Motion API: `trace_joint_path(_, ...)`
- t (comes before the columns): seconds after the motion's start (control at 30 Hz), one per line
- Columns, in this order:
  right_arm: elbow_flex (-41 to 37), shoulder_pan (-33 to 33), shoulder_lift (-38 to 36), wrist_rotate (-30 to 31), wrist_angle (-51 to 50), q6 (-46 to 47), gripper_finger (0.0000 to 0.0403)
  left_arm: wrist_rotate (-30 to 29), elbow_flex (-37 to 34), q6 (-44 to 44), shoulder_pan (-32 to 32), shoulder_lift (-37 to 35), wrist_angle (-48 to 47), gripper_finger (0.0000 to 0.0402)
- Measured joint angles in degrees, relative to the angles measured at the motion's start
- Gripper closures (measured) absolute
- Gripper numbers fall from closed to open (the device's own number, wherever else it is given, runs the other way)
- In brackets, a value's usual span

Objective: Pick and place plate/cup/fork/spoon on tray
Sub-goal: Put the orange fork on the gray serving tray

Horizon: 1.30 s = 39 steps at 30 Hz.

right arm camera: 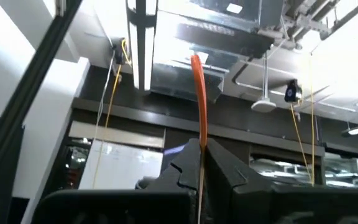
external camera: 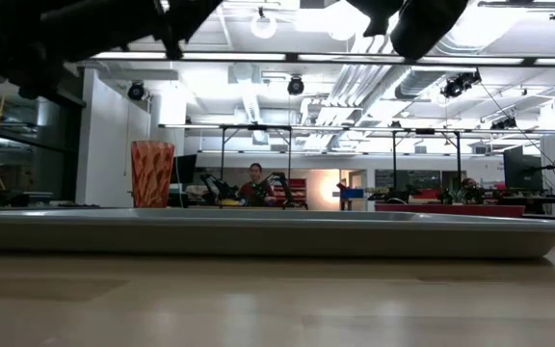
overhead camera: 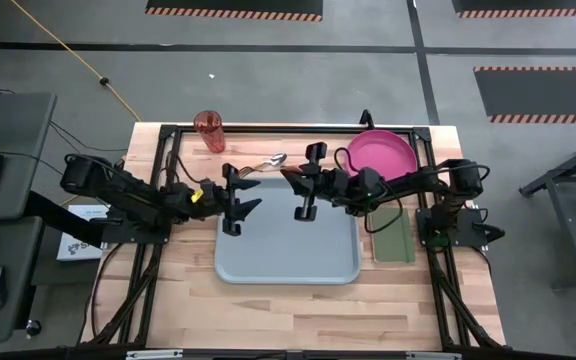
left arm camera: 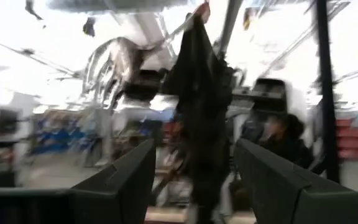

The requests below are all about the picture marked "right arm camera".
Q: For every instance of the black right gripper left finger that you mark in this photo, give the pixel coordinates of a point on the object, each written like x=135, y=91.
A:
x=120, y=208

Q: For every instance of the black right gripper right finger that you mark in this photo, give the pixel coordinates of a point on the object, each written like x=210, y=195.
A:
x=259, y=208

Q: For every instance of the white whiteboard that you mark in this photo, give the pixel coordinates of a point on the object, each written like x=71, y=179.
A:
x=120, y=168

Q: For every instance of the white dome ceiling fixture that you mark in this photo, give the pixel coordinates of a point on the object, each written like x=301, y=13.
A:
x=263, y=105

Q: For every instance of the long overhead light bar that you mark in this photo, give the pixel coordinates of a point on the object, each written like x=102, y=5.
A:
x=141, y=46

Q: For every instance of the beige wall panel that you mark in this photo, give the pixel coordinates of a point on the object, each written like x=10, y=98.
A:
x=117, y=133

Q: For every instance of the black aluminium rig frame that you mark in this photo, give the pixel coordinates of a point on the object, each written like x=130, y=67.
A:
x=26, y=84

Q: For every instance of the silver ventilation duct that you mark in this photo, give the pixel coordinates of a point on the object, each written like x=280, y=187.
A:
x=197, y=34

